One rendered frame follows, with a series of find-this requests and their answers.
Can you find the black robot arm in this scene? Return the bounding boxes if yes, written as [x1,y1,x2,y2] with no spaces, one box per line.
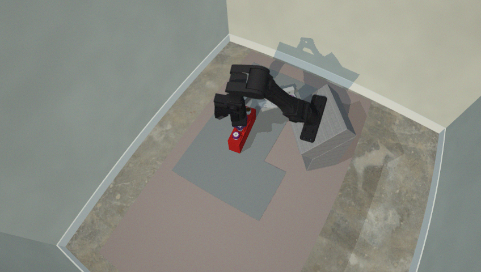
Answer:
[214,65,327,143]

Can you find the grey flat mat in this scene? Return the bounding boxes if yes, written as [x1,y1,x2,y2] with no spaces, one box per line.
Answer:
[172,69,318,221]

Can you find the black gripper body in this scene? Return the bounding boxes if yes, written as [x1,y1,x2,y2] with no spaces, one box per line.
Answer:
[232,106,247,126]

